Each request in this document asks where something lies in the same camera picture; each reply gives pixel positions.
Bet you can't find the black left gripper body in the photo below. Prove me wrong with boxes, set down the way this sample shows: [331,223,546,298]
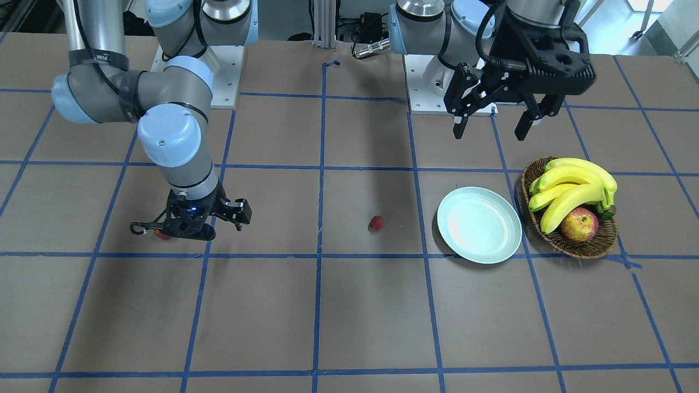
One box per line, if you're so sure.
[478,8,597,104]

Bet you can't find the red strawberry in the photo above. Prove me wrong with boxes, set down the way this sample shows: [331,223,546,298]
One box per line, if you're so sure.
[154,229,172,240]
[369,216,385,230]

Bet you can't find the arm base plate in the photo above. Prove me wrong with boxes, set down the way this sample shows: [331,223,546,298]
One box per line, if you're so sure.
[404,55,454,115]
[144,45,245,110]

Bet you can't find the wicker basket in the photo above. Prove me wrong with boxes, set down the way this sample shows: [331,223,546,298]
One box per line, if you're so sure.
[517,156,618,259]

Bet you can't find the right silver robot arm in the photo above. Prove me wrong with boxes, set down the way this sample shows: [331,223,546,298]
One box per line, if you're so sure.
[51,1,259,241]

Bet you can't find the light green plate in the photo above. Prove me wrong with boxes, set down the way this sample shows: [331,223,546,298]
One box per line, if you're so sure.
[436,186,523,264]

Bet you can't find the yellow banana bunch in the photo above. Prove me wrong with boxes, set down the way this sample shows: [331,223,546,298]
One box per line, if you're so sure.
[521,158,618,238]

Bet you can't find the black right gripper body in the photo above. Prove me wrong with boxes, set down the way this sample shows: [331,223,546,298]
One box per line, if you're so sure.
[163,183,225,241]

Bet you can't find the red apple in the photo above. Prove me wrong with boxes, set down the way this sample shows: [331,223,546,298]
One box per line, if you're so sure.
[559,207,599,243]

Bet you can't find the aluminium frame post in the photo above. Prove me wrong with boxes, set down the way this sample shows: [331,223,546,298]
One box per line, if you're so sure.
[311,0,339,50]

